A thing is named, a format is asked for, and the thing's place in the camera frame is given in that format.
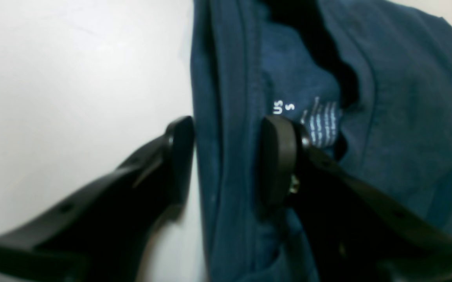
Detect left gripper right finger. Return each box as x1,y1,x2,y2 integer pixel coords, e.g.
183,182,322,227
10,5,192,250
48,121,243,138
260,115,452,282

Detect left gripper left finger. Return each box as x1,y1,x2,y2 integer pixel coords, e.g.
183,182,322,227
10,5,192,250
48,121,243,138
0,116,195,282

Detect dark blue T-shirt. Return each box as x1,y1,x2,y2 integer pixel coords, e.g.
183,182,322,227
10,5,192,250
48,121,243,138
191,0,452,282

